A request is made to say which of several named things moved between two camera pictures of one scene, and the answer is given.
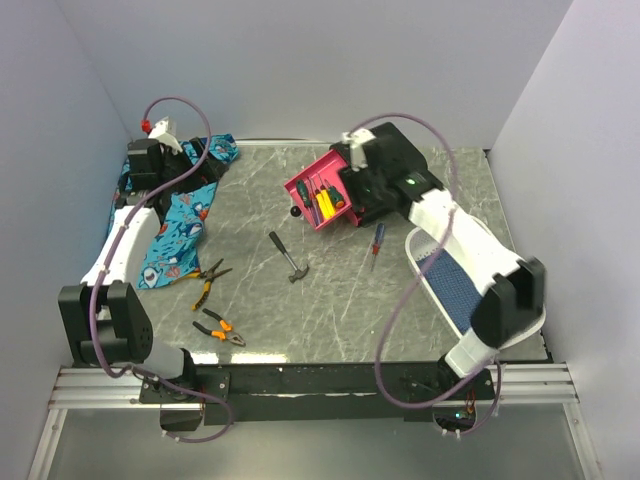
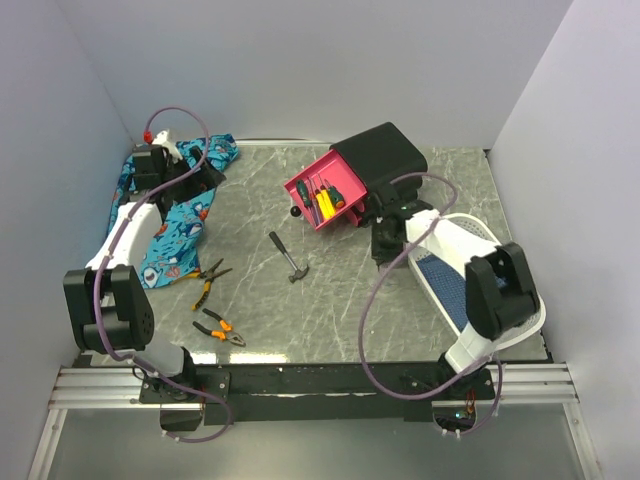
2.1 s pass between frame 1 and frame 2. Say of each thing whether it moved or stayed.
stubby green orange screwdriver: stayed
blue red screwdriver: stayed
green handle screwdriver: stayed
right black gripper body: moved
